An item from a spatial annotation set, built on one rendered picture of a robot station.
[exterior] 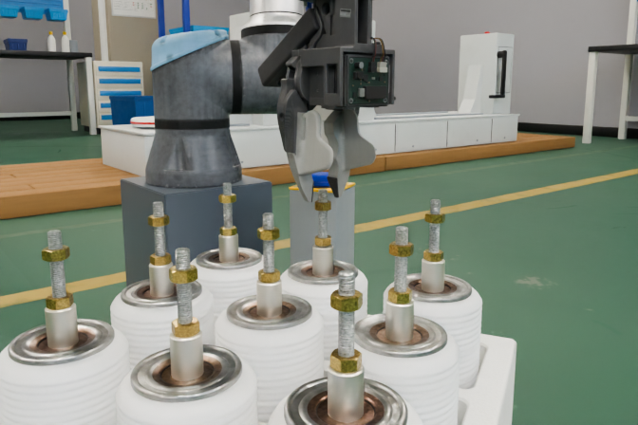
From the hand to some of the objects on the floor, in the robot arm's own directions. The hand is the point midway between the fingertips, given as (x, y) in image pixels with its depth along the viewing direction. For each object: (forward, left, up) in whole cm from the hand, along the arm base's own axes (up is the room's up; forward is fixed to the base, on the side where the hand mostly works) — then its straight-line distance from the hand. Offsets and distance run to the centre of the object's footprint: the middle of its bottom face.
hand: (318, 185), depth 60 cm
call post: (-14, +12, -34) cm, 39 cm away
